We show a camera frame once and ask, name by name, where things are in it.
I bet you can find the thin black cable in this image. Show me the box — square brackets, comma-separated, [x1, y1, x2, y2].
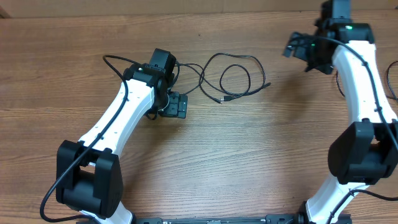
[174, 61, 252, 102]
[198, 52, 272, 105]

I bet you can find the black USB cable silver plug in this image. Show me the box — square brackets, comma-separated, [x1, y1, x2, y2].
[335, 60, 398, 101]

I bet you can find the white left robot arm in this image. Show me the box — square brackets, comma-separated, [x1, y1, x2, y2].
[50, 49, 188, 223]

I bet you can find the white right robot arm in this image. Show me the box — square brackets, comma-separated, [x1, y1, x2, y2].
[284, 0, 397, 223]

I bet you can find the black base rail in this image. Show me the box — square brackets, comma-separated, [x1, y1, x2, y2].
[132, 214, 305, 224]

